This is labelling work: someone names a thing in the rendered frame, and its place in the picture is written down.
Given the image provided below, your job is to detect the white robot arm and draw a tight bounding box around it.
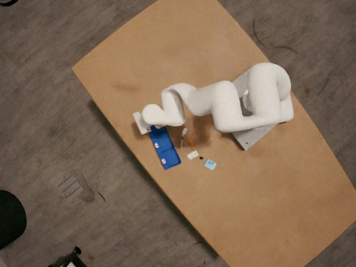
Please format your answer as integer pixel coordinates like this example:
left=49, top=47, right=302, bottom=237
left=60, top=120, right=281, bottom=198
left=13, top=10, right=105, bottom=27
left=133, top=62, right=294, bottom=134

